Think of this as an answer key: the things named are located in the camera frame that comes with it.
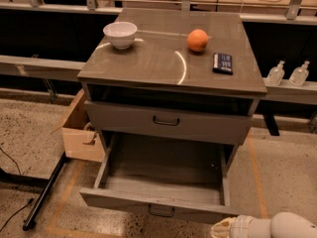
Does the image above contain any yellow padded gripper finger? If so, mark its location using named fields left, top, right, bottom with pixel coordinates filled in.
left=210, top=217, right=236, bottom=238

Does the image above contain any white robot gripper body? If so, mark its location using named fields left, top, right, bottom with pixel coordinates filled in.
left=229, top=215, right=271, bottom=238

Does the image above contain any grey drawer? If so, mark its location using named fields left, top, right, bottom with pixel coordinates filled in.
left=80, top=133, right=240, bottom=224
left=85, top=101, right=253, bottom=145

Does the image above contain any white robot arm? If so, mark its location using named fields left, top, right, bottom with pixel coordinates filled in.
left=210, top=212, right=317, bottom=238

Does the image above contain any grey top drawer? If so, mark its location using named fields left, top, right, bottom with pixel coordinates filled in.
left=85, top=101, right=253, bottom=145

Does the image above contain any grey three-drawer cabinet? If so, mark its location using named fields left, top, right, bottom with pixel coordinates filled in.
left=76, top=7, right=268, bottom=157

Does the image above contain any clear sanitizer bottle left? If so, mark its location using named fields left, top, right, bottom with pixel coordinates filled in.
left=266, top=60, right=284, bottom=86

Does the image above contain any clear sanitizer bottle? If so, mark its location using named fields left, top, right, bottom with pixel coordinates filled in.
left=289, top=60, right=310, bottom=86
left=266, top=60, right=284, bottom=86

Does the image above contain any clear sanitizer bottle right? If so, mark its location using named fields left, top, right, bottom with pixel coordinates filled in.
left=289, top=60, right=310, bottom=86

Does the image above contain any dark blue snack packet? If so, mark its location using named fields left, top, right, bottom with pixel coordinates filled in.
left=213, top=53, right=233, bottom=75

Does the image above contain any cardboard box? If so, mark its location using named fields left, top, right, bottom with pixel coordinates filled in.
left=53, top=89, right=105, bottom=163

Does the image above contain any orange fruit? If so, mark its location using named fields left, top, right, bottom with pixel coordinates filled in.
left=187, top=29, right=208, bottom=53

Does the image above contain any black metal floor bar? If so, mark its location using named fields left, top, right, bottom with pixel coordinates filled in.
left=22, top=154, right=67, bottom=231

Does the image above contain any white ceramic bowl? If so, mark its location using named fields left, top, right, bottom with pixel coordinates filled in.
left=103, top=22, right=138, bottom=50

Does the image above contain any black floor cable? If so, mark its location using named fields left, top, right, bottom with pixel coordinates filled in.
left=0, top=147, right=35, bottom=233

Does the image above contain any grey metal bench rail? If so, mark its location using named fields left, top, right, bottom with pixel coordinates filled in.
left=0, top=56, right=317, bottom=105

